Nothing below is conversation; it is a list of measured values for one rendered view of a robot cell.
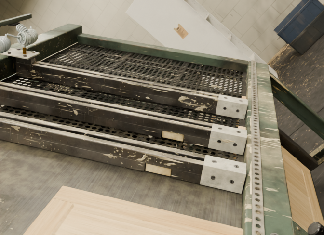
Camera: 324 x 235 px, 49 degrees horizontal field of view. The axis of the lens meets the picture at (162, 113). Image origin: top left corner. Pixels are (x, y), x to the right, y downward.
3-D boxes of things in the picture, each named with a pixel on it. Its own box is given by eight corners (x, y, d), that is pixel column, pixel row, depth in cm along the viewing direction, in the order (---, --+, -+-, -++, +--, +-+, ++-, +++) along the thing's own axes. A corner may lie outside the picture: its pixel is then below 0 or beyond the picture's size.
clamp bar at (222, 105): (244, 121, 151) (256, 67, 141) (-7, 72, 169) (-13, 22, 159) (244, 112, 160) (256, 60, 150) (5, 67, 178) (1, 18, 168)
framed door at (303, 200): (341, 306, 129) (346, 304, 128) (227, 213, 124) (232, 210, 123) (306, 172, 209) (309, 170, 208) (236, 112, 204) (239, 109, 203)
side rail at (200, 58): (244, 81, 218) (248, 64, 214) (76, 51, 236) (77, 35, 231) (245, 77, 226) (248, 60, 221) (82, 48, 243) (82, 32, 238)
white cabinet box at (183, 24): (280, 86, 440) (153, -27, 420) (247, 117, 465) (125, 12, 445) (276, 72, 494) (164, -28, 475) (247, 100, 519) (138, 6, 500)
